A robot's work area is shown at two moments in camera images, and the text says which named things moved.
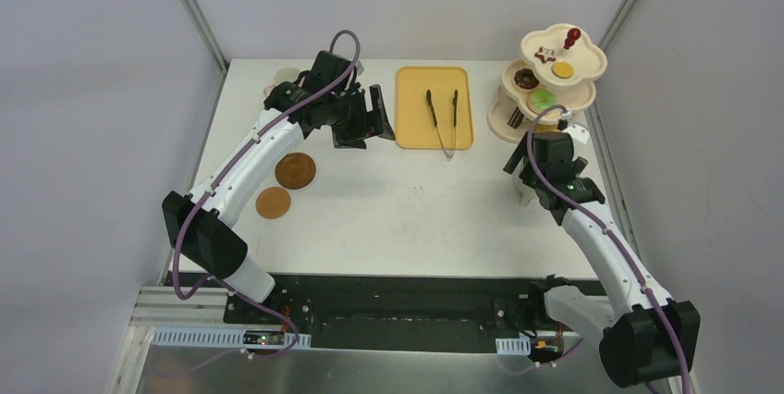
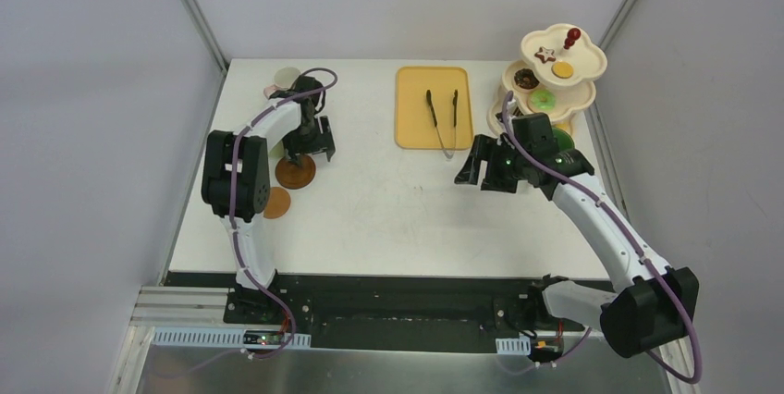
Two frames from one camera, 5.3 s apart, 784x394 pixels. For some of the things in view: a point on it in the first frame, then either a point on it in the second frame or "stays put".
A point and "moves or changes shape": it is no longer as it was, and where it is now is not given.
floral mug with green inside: (524, 196) moves or changes shape
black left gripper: (361, 119) to (309, 142)
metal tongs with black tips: (433, 112) stays put
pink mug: (287, 74) stays put
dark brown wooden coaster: (295, 170) stays put
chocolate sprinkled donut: (526, 79) stays put
